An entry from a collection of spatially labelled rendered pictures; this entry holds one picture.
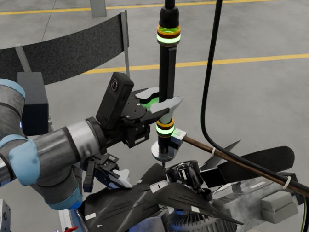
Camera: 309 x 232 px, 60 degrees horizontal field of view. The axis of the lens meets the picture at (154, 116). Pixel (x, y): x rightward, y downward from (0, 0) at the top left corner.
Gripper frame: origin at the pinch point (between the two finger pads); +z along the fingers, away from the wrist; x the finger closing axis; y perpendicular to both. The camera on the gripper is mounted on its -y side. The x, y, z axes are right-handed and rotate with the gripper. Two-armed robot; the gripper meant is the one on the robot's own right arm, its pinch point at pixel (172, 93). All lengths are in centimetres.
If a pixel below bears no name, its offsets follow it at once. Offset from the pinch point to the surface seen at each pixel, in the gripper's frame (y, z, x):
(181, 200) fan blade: 19.6, -6.9, 14.6
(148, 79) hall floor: 160, 114, -194
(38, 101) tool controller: 37, -23, -64
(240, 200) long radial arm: 47, 21, 15
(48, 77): 99, -1, -173
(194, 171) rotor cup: 36.1, 9.7, 2.2
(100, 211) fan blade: 42.6, -21.9, -5.7
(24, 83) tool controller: 36, -25, -79
